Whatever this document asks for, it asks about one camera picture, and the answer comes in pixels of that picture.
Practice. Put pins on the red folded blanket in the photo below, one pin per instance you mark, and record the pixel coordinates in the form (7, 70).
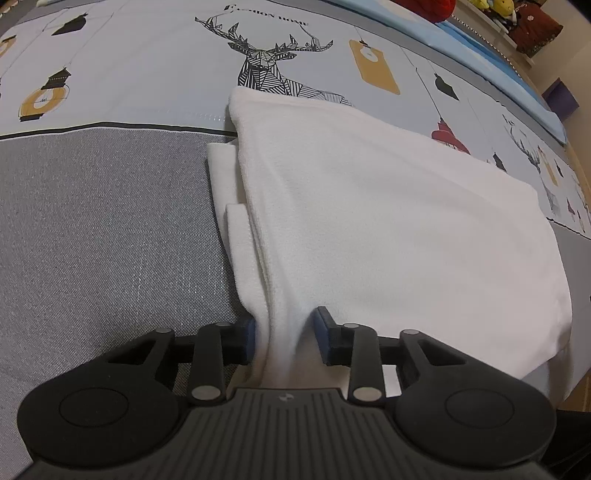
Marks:
(441, 8)

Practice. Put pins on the purple box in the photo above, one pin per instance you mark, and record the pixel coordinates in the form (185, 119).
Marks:
(561, 99)

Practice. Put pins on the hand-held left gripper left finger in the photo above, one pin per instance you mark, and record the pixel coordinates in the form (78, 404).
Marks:
(250, 341)

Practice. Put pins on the white towel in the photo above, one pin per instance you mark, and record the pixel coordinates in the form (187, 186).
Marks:
(369, 207)

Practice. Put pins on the beige studded bed frame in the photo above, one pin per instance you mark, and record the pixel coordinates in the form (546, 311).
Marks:
(496, 37)

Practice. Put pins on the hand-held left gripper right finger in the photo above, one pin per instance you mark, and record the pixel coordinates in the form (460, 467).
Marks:
(323, 337)

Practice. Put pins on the brown bag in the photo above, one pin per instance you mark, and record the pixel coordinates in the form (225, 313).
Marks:
(535, 25)

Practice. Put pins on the deer and lamp printed bedsheet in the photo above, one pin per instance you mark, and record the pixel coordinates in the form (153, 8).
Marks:
(138, 92)

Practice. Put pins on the light blue cloud printed sheet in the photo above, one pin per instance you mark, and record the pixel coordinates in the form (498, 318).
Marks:
(485, 60)

